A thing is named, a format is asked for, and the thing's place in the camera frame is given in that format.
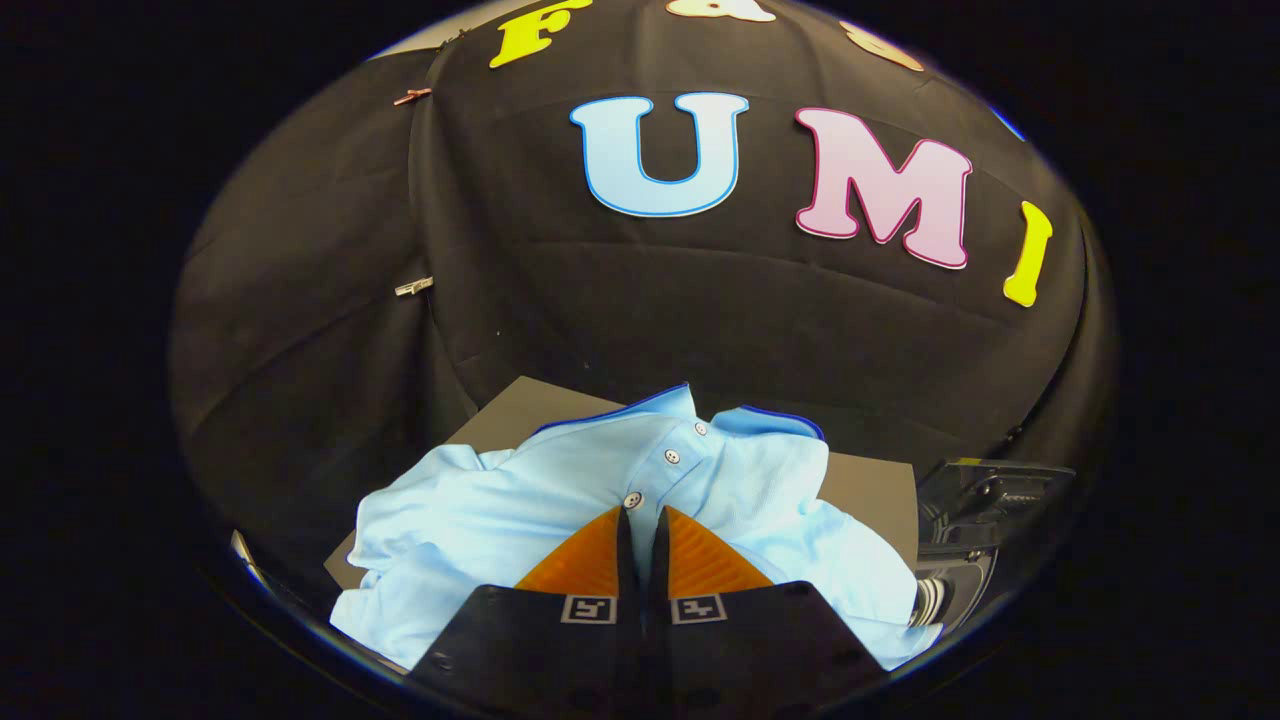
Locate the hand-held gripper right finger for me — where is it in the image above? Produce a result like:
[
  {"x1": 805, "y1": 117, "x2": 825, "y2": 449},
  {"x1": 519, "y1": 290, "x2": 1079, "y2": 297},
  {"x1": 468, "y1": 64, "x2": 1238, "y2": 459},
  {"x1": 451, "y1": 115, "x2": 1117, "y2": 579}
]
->
[{"x1": 640, "y1": 505, "x2": 891, "y2": 720}]

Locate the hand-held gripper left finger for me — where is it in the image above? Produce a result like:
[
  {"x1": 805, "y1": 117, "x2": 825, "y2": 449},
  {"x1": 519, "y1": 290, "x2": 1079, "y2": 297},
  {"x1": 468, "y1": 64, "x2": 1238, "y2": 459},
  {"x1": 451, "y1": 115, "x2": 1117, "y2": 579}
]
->
[{"x1": 405, "y1": 505, "x2": 642, "y2": 720}]

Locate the light blue polo shirt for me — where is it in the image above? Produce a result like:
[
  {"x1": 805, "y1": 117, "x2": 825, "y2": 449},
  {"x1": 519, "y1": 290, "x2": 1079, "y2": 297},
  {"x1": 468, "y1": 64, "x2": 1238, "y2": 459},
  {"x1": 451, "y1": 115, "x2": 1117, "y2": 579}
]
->
[{"x1": 330, "y1": 383, "x2": 945, "y2": 671}]

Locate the grey washing machine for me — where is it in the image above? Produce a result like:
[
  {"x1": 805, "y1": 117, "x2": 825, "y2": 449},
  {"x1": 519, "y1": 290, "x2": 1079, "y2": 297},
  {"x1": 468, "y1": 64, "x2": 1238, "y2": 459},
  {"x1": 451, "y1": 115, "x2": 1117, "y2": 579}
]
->
[{"x1": 915, "y1": 545, "x2": 1001, "y2": 637}]

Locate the grey cabinet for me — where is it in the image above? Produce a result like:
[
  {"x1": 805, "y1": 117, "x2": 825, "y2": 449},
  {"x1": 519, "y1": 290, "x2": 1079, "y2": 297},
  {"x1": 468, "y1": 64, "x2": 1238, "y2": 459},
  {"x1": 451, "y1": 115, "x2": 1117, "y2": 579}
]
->
[{"x1": 325, "y1": 377, "x2": 919, "y2": 593}]

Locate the silver metal object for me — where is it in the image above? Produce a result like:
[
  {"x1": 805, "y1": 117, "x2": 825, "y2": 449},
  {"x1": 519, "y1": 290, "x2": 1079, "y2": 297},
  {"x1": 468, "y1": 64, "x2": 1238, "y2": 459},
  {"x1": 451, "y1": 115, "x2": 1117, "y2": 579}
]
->
[{"x1": 232, "y1": 530, "x2": 264, "y2": 593}]

